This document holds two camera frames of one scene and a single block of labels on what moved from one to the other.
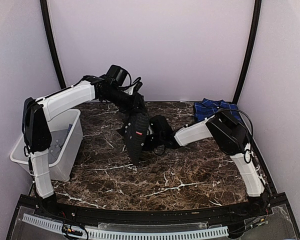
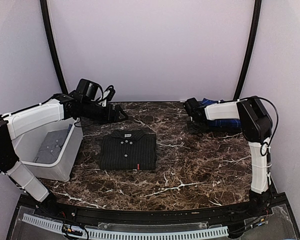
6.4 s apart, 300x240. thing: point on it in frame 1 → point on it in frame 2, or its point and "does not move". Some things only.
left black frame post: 46,14 does not move
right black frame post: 252,40 does not move
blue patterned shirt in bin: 69,127 does not move
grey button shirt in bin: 57,138 does not move
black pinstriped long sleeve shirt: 133,128 → 129,149
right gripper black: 144,147 → 191,128
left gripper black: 133,107 → 109,117
